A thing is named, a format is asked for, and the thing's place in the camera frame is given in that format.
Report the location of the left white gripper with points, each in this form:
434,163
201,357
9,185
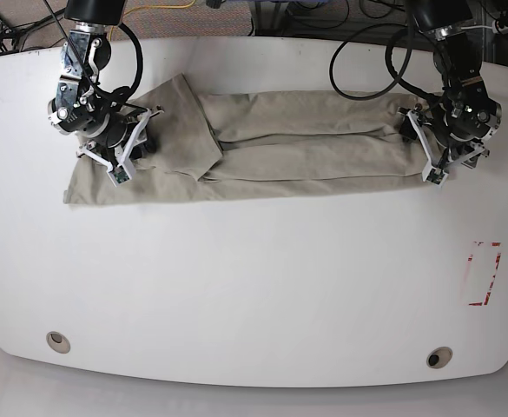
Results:
449,139

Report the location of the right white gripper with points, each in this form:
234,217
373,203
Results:
117,139

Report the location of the beige T-shirt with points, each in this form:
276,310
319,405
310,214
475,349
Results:
261,145

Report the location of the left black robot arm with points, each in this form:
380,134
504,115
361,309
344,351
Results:
456,59

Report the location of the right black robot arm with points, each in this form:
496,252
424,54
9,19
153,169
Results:
87,51

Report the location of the red tape rectangle marking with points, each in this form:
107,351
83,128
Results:
480,274

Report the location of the black tripod stand legs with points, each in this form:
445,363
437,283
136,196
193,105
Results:
14,37

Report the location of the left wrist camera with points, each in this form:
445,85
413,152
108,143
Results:
434,176

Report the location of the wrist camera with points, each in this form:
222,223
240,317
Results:
434,176
118,176

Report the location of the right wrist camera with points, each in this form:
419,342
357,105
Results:
118,176

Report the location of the left table cable grommet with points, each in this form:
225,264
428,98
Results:
58,342

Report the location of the table cable grommet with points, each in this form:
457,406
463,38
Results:
58,342
439,357

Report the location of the right table cable grommet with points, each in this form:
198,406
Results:
439,357

